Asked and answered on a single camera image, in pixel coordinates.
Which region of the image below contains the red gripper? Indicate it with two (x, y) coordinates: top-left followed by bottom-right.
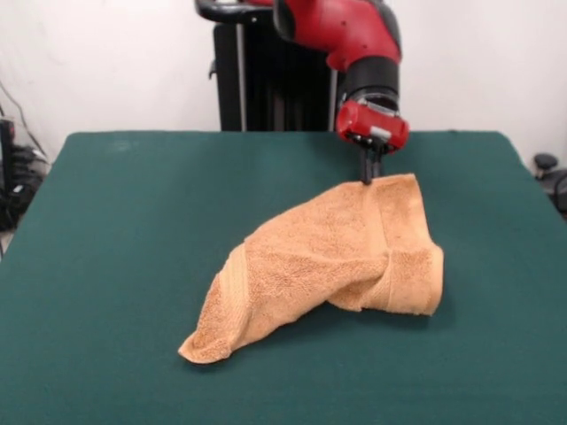
(335, 98), (411, 185)

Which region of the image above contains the orange terry towel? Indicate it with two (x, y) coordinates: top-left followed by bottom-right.
(177, 173), (446, 366)

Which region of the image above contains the dark green table cloth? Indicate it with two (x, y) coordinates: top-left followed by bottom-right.
(0, 129), (567, 425)

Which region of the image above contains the black electronics box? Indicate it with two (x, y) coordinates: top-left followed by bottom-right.
(0, 117), (18, 191)

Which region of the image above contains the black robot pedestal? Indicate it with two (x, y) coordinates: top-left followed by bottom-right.
(193, 0), (356, 133)

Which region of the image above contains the black cable bundle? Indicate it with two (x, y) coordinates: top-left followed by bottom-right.
(0, 144), (53, 232)

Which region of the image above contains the grey wall cable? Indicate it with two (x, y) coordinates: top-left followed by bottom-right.
(0, 81), (48, 157)

